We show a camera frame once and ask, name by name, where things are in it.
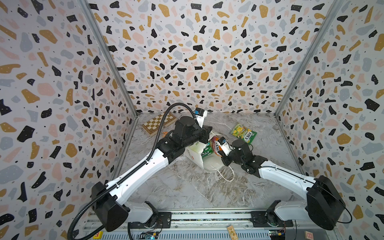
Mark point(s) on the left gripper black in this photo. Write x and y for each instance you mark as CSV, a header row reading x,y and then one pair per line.
x,y
205,131

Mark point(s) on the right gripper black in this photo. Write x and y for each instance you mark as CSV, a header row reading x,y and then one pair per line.
x,y
224,159

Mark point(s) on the white paper bag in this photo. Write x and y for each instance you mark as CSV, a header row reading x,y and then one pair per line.
x,y
210,163

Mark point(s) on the pink orange Fox's candy bag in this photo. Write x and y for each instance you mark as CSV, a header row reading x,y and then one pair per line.
x,y
214,143

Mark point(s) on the yellow green Fox's candy bag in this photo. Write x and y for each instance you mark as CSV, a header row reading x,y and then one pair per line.
x,y
241,132

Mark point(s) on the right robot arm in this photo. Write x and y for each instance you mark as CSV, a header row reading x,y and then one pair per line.
x,y
320,201

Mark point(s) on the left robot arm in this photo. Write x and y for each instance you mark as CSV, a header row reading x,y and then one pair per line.
x,y
112,206

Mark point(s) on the wooden chessboard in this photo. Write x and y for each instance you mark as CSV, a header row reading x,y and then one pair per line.
x,y
151,127

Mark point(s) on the red label tag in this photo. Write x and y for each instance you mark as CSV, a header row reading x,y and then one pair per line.
x,y
309,235

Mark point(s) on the green circuit board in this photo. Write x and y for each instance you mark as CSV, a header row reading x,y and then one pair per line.
x,y
148,236

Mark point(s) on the yellow label tag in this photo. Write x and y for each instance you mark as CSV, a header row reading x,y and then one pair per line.
x,y
98,236

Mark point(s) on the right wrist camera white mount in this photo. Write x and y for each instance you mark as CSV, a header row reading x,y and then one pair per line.
x,y
224,146

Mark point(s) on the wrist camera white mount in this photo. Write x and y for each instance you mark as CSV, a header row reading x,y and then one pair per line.
x,y
200,115
224,146

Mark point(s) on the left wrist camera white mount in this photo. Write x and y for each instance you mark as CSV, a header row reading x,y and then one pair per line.
x,y
200,115

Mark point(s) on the wooden tag on rail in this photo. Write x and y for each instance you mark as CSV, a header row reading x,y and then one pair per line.
x,y
232,233

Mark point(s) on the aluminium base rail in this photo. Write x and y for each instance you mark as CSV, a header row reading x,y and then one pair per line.
x,y
211,224

